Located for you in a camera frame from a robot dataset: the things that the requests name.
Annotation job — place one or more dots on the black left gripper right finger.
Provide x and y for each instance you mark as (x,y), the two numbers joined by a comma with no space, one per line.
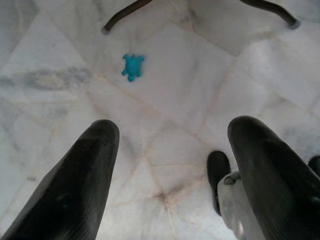
(275,180)

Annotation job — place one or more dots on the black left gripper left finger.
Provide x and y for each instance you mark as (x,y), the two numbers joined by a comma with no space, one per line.
(65,190)

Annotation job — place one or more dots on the black robot right foot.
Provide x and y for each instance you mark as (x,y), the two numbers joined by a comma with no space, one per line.
(315,163)

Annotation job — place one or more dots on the black robot foot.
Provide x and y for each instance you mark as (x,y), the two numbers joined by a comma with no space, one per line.
(315,163)
(217,172)

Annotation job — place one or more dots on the black robot left foot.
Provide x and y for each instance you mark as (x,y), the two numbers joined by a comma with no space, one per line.
(217,172)

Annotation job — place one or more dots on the blue turtle toy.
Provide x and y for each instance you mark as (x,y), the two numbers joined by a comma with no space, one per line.
(132,66)

